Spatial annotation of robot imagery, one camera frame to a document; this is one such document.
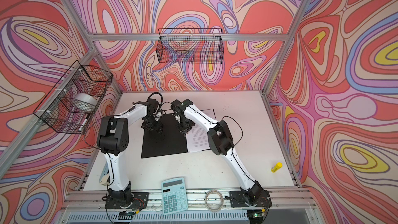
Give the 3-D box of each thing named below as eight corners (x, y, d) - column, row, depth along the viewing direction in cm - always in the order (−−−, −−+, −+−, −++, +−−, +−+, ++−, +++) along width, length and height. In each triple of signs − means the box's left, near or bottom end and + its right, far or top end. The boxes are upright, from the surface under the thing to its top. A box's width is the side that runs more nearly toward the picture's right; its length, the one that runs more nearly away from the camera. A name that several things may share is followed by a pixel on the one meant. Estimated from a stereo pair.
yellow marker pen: (271, 172, 84) (277, 167, 77) (269, 167, 85) (275, 162, 79) (277, 172, 84) (283, 167, 77) (275, 167, 85) (281, 162, 79)
